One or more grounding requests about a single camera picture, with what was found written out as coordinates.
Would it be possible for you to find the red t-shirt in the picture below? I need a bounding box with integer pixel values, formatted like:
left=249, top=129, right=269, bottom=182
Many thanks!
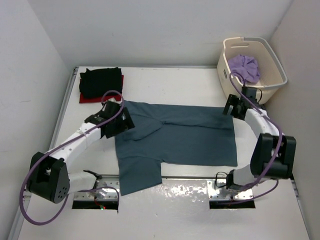
left=79, top=75, right=124, bottom=104

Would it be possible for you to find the black t-shirt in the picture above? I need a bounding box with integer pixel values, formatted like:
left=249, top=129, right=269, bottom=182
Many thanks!
left=79, top=67, right=123, bottom=99

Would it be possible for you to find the blue-grey t-shirt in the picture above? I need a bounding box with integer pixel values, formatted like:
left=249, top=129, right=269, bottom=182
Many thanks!
left=115, top=101, right=238, bottom=195

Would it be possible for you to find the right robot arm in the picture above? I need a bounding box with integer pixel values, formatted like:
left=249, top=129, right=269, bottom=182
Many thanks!
left=223, top=86, right=297, bottom=193

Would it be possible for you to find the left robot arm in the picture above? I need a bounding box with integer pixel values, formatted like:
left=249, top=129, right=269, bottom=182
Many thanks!
left=26, top=100, right=135, bottom=204

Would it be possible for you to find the purple t-shirt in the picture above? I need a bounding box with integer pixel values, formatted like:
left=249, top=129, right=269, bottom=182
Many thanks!
left=227, top=54, right=261, bottom=84

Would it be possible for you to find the cream laundry basket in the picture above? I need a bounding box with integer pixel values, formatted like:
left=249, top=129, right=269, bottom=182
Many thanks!
left=217, top=37, right=288, bottom=104

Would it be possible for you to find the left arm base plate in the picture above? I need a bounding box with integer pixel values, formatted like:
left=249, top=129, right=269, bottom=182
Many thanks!
left=73, top=178, right=120, bottom=201

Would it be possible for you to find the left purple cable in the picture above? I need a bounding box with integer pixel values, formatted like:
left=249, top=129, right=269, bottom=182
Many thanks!
left=19, top=89, right=125, bottom=225

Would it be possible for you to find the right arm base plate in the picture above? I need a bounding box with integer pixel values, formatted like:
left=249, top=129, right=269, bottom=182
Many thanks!
left=206, top=178, right=254, bottom=202

